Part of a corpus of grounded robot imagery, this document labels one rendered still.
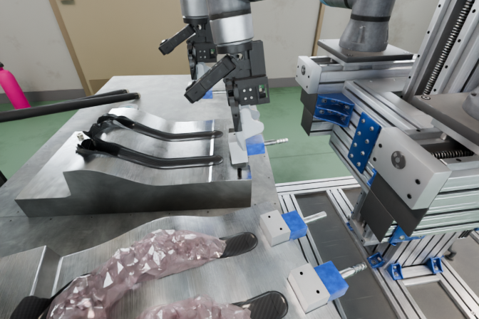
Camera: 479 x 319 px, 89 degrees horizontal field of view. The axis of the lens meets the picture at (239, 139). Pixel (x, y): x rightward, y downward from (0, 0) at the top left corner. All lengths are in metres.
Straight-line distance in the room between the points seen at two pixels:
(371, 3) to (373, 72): 0.22
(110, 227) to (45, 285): 0.18
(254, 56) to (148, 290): 0.41
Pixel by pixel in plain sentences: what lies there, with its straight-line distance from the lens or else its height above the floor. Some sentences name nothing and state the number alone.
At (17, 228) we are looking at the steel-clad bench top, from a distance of 0.73.
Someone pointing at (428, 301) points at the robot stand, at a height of 0.21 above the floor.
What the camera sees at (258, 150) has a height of 0.93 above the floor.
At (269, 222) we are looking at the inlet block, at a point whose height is 0.88.
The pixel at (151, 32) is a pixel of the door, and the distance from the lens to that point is 2.93.
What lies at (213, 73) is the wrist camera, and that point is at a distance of 0.47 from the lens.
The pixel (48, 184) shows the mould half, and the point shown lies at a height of 0.86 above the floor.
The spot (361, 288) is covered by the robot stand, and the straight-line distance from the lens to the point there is 1.24.
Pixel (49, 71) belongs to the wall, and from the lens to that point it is 3.46.
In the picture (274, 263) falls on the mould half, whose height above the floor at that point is 0.85.
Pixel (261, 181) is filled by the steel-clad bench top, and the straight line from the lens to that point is 0.65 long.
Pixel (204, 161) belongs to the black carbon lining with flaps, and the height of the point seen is 0.88.
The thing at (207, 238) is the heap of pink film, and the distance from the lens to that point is 0.44.
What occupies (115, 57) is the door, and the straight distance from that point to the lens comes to 3.09.
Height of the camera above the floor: 1.25
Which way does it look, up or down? 35 degrees down
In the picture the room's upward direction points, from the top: straight up
